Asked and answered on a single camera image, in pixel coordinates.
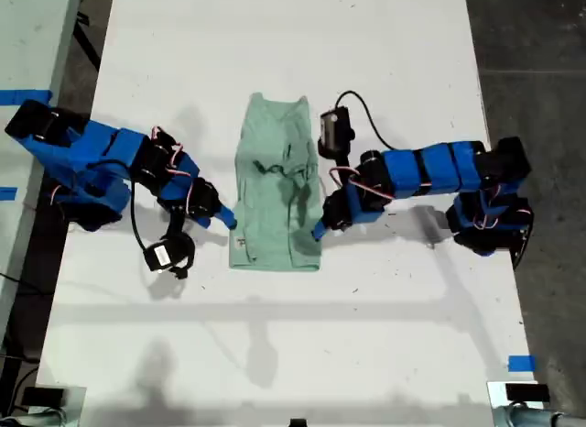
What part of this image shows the pale green T-shirt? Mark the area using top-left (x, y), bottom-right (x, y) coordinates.
top-left (227, 92), bottom-right (324, 272)

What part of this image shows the black clamp bar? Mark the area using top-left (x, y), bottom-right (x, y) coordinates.
top-left (74, 12), bottom-right (103, 73)

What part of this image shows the long blue tape strip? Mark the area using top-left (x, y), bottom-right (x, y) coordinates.
top-left (0, 88), bottom-right (54, 106)

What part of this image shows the short wide blue tape piece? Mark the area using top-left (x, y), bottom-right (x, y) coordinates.
top-left (507, 355), bottom-right (537, 373)

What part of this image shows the black camera box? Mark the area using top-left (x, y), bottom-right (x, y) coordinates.
top-left (318, 106), bottom-right (356, 158)
top-left (144, 234), bottom-right (197, 280)

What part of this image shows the camera black cable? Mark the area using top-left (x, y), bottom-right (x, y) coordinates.
top-left (86, 159), bottom-right (152, 254)
top-left (334, 90), bottom-right (399, 151)

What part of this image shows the thin black floor cable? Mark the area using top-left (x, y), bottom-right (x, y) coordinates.
top-left (0, 271), bottom-right (54, 294)

